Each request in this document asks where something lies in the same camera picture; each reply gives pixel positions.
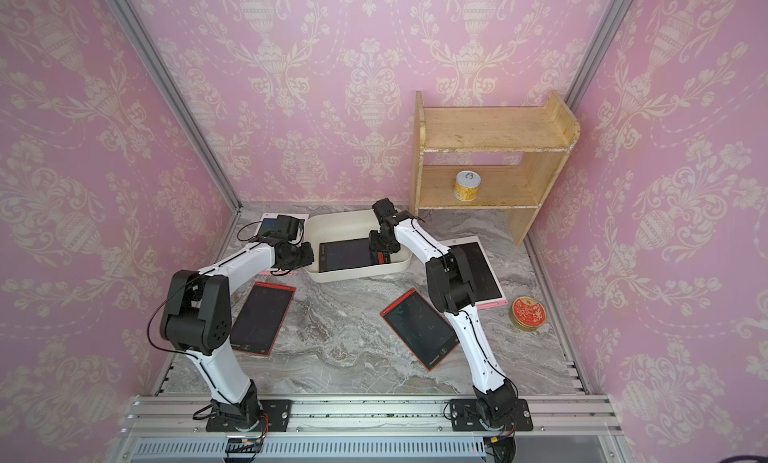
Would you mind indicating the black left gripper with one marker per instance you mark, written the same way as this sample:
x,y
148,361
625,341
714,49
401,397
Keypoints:
x,y
309,257

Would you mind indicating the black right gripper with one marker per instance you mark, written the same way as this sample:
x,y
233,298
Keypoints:
x,y
373,243

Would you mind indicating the red black Newsmy tablet top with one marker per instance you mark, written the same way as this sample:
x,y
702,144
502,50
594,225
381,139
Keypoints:
x,y
259,321

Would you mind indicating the red black newsmy tablet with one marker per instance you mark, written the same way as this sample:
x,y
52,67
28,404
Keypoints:
x,y
421,328
259,321

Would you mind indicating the pink writing tablet dark screen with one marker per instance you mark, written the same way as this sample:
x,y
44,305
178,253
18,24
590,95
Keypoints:
x,y
489,293

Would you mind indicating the pink writing tablet rainbow screen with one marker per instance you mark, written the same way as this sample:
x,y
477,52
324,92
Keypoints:
x,y
268,224

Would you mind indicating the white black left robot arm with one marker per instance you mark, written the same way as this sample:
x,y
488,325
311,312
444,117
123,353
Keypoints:
x,y
196,319

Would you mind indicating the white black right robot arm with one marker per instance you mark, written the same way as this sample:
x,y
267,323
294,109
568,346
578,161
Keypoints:
x,y
452,291

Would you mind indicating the white plastic storage box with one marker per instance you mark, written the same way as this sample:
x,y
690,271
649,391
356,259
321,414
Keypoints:
x,y
347,226

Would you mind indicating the yellow white tin can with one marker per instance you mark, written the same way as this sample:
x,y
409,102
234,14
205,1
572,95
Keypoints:
x,y
466,187

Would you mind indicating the wooden shelf unit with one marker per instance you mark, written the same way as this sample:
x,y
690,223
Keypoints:
x,y
518,151

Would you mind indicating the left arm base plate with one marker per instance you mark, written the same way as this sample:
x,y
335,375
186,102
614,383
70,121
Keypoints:
x,y
272,415

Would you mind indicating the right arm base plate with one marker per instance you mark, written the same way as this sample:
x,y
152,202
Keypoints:
x,y
469,415

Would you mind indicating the aluminium front rail frame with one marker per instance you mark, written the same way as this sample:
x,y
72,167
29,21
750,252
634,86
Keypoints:
x,y
372,428

